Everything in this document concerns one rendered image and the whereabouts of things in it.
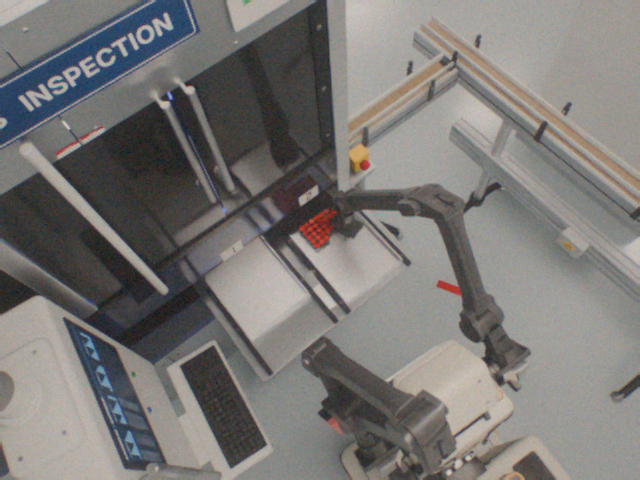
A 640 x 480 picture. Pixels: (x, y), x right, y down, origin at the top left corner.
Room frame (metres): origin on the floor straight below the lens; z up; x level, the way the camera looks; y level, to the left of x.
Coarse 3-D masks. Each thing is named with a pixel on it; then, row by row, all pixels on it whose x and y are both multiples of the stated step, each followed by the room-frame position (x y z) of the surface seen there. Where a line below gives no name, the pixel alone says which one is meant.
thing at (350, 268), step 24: (360, 216) 0.92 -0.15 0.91; (336, 240) 0.85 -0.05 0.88; (360, 240) 0.83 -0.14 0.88; (384, 240) 0.81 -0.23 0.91; (312, 264) 0.76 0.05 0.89; (336, 264) 0.75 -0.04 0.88; (360, 264) 0.74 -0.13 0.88; (384, 264) 0.72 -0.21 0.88; (336, 288) 0.66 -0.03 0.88; (360, 288) 0.65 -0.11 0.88
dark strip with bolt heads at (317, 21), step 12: (324, 0) 1.05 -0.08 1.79; (312, 12) 1.03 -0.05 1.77; (312, 24) 1.03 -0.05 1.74; (324, 24) 1.04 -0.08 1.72; (312, 36) 1.02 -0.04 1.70; (324, 36) 1.04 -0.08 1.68; (324, 48) 1.04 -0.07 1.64; (324, 60) 1.04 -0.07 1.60; (324, 72) 1.04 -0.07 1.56; (324, 84) 1.04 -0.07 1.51; (324, 96) 1.03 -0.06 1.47; (324, 108) 1.03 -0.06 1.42; (324, 120) 1.03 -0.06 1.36; (324, 132) 1.03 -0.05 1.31; (324, 144) 1.03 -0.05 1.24
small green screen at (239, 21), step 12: (228, 0) 0.90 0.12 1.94; (240, 0) 0.92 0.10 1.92; (252, 0) 0.93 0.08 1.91; (264, 0) 0.95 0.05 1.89; (276, 0) 0.96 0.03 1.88; (288, 0) 0.98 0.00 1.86; (240, 12) 0.91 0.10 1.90; (252, 12) 0.93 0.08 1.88; (264, 12) 0.94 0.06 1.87; (240, 24) 0.91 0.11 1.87
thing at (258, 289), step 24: (264, 240) 0.87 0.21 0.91; (240, 264) 0.80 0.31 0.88; (264, 264) 0.79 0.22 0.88; (216, 288) 0.72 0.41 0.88; (240, 288) 0.71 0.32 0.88; (264, 288) 0.70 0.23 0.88; (288, 288) 0.68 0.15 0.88; (240, 312) 0.62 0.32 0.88; (264, 312) 0.61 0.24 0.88; (288, 312) 0.59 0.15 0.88
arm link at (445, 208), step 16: (416, 192) 0.66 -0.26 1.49; (432, 192) 0.65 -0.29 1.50; (448, 192) 0.64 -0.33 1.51; (432, 208) 0.59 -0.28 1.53; (448, 208) 0.58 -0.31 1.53; (448, 224) 0.55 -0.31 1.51; (464, 224) 0.56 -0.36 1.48; (448, 240) 0.54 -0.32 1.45; (464, 240) 0.53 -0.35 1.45; (464, 256) 0.50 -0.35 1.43; (464, 272) 0.47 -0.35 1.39; (464, 288) 0.44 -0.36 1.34; (480, 288) 0.44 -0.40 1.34; (464, 304) 0.41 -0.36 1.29; (480, 304) 0.40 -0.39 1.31; (496, 304) 0.41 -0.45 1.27; (464, 320) 0.38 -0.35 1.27; (480, 336) 0.33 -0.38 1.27
